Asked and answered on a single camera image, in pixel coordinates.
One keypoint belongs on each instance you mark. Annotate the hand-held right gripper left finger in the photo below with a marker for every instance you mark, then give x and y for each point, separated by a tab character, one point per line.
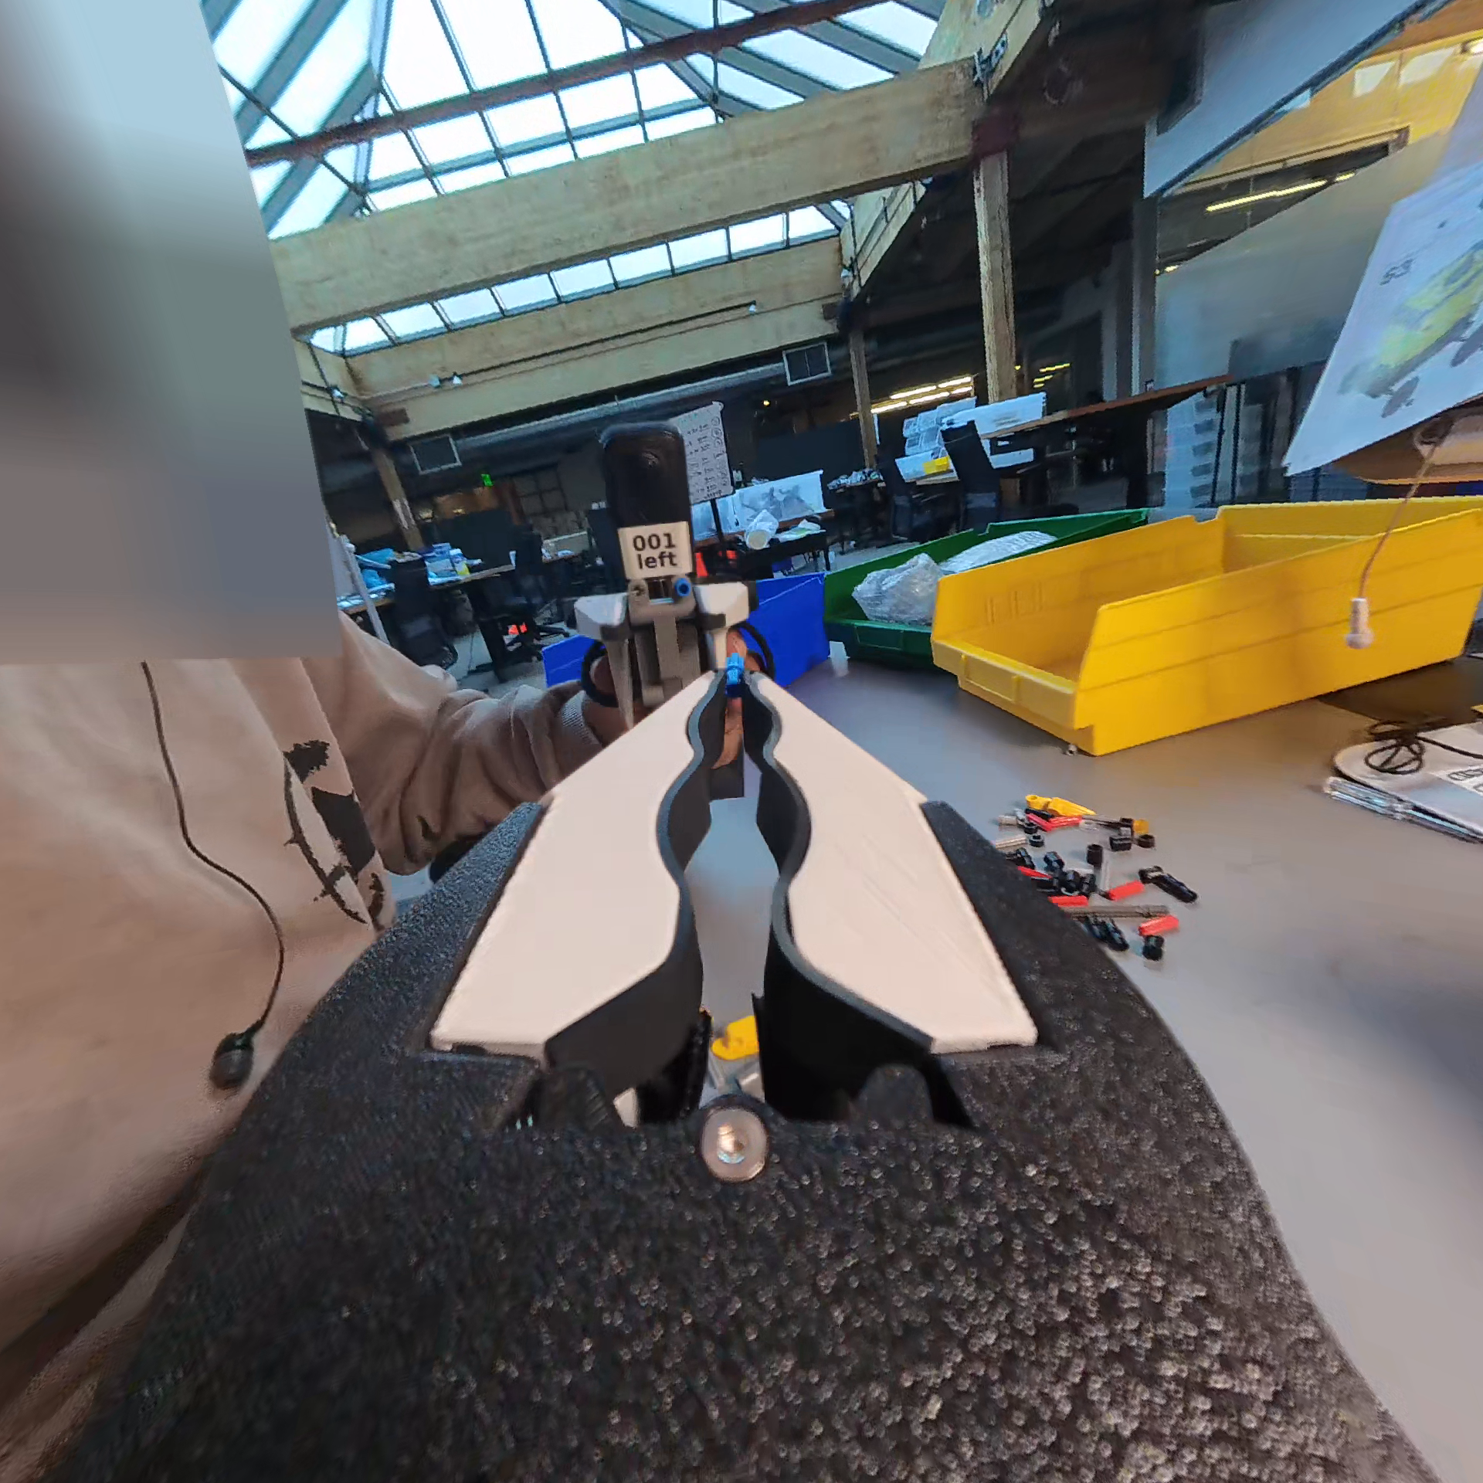
569	927

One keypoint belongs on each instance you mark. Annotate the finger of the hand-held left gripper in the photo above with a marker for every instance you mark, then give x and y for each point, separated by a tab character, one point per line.
724	612
603	621

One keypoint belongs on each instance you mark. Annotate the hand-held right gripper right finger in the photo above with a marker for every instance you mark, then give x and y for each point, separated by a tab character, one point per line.
905	927

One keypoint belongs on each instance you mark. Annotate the grey brick assembly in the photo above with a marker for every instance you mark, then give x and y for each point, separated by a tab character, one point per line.
668	661

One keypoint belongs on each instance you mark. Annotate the yellow brick arm piece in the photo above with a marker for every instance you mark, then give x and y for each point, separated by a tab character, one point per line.
738	1038

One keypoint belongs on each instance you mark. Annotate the instruction booklet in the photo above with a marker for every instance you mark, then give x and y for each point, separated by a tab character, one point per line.
1414	301

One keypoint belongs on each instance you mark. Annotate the grey desk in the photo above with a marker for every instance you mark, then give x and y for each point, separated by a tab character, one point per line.
1298	1043

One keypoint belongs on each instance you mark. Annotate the person's left hand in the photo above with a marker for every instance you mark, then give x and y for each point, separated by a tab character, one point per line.
732	737

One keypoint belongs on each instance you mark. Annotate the white paper sign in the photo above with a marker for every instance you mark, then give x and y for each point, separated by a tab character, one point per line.
704	453

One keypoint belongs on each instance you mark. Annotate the blue plastic bin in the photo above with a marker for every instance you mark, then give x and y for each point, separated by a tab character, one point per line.
793	626

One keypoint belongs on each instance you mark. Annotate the green plastic bin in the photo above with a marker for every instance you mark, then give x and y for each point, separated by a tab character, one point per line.
877	644

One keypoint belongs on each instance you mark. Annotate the black office chair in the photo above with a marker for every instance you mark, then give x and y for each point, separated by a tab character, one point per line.
969	476
423	615

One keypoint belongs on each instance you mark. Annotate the scattered small building pieces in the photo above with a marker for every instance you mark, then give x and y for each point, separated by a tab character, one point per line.
1090	881

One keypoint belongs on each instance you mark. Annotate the clear plastic bag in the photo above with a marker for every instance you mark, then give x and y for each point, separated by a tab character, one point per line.
928	584

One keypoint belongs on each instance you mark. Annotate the yellow plastic bin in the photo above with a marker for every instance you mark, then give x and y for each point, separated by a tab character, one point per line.
1159	649

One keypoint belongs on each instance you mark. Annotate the person's beige sweatshirt torso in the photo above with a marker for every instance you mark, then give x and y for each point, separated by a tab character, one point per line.
117	973

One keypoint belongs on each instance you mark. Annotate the white instruction sheet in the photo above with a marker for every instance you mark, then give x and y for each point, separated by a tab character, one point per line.
1427	800

